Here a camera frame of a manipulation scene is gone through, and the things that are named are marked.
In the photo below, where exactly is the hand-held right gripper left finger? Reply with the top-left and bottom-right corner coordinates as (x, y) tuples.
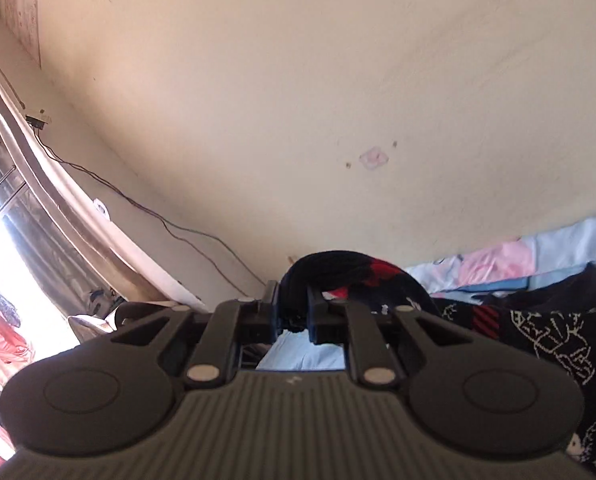
(108, 280), (280, 391)

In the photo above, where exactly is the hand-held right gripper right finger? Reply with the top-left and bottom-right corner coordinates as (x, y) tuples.
(305, 285), (484, 390)

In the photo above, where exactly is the dark reindeer pattern knit sweater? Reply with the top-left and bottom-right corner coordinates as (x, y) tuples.
(280, 249), (596, 477)

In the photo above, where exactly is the white curtain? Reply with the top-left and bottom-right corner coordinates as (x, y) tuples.
(0, 35), (210, 312)

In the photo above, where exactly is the light blue printed bed sheet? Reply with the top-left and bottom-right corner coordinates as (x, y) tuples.
(255, 210), (596, 372)

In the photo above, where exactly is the red hanging cloth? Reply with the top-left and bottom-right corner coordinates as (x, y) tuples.
(0, 305), (35, 387)

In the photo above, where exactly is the thin dark wall wire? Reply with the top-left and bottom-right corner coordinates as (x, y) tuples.
(25, 115), (270, 289)

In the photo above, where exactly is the small white wall box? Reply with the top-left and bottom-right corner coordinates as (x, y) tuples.
(25, 107), (53, 129)

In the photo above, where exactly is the wall poster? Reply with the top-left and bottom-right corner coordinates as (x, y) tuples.
(0, 0), (42, 69)

